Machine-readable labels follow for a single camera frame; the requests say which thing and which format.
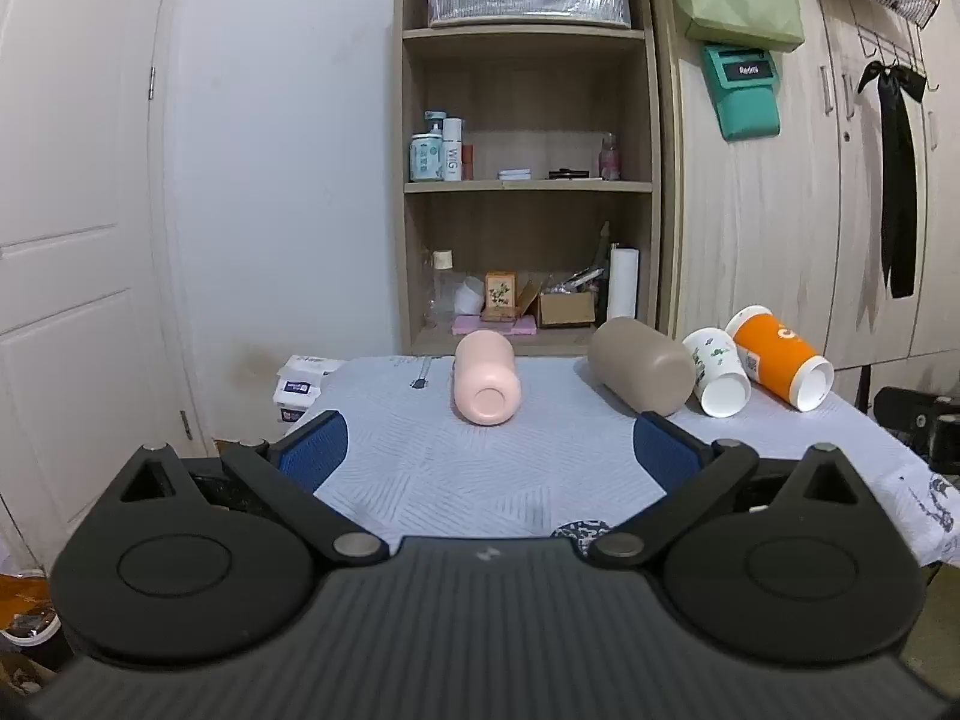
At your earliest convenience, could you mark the grey patterned table cloth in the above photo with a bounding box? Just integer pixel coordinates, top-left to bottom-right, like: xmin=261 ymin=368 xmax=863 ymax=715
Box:
xmin=281 ymin=355 xmax=960 ymax=567

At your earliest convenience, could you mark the cardboard box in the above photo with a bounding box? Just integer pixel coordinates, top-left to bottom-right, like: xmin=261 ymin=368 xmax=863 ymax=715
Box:
xmin=537 ymin=291 xmax=597 ymax=329

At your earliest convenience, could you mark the teal and white bottle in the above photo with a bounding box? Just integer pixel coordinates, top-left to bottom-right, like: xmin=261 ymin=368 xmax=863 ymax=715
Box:
xmin=409 ymin=111 xmax=445 ymax=182

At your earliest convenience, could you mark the light wooden wardrobe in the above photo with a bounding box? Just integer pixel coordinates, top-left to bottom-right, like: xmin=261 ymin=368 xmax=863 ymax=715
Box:
xmin=649 ymin=0 xmax=960 ymax=391

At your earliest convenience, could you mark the pink flat box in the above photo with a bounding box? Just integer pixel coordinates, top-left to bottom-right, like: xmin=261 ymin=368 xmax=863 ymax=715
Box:
xmin=451 ymin=315 xmax=538 ymax=336

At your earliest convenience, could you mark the small floral picture box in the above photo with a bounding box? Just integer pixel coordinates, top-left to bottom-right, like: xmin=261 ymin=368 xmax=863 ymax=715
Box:
xmin=484 ymin=272 xmax=518 ymax=323

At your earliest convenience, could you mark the white tube bottle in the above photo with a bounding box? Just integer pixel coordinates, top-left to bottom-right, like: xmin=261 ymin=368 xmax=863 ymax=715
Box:
xmin=442 ymin=118 xmax=464 ymax=182

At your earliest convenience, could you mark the paper towel roll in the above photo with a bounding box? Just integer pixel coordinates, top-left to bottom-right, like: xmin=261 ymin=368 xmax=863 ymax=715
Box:
xmin=606 ymin=244 xmax=640 ymax=321

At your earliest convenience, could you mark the taupe cup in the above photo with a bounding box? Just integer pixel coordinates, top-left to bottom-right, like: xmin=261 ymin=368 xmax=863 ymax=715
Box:
xmin=587 ymin=316 xmax=697 ymax=417

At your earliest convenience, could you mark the olive green bag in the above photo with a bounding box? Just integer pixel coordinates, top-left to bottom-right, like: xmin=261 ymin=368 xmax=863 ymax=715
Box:
xmin=667 ymin=0 xmax=805 ymax=53

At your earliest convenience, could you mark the white door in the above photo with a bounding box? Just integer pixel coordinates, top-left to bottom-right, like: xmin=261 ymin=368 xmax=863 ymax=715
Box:
xmin=0 ymin=0 xmax=202 ymax=563

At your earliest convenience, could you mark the pink cup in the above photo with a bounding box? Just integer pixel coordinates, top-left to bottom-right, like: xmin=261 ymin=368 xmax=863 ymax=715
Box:
xmin=451 ymin=331 xmax=523 ymax=426

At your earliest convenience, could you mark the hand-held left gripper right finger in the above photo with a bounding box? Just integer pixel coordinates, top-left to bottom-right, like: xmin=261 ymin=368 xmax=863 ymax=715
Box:
xmin=588 ymin=411 xmax=865 ymax=572

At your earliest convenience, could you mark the clear plastic bottle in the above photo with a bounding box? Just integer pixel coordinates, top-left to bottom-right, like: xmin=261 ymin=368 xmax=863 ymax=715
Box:
xmin=429 ymin=249 xmax=458 ymax=329

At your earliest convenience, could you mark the orange paper cup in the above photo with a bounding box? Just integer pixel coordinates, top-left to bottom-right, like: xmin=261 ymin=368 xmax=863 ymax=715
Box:
xmin=724 ymin=305 xmax=835 ymax=413

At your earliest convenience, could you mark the metal hook rack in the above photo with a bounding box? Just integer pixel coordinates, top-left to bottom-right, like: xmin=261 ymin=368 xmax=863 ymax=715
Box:
xmin=855 ymin=26 xmax=942 ymax=95

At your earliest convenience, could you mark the white paper cup green print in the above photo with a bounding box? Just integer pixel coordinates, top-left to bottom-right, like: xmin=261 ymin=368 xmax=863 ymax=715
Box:
xmin=681 ymin=327 xmax=752 ymax=419

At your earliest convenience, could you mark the wooden shelf unit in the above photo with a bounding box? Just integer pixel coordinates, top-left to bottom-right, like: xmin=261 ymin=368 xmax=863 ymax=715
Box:
xmin=391 ymin=0 xmax=665 ymax=358

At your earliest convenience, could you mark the black ribbon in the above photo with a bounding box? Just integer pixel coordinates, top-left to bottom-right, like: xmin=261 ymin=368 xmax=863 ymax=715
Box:
xmin=857 ymin=60 xmax=929 ymax=299

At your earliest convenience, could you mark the teal bag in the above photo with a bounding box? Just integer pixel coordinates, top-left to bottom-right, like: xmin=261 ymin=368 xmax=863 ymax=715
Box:
xmin=703 ymin=43 xmax=782 ymax=142

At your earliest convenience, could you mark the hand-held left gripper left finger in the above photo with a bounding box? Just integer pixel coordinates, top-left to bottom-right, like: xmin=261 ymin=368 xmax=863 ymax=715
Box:
xmin=112 ymin=409 xmax=391 ymax=568

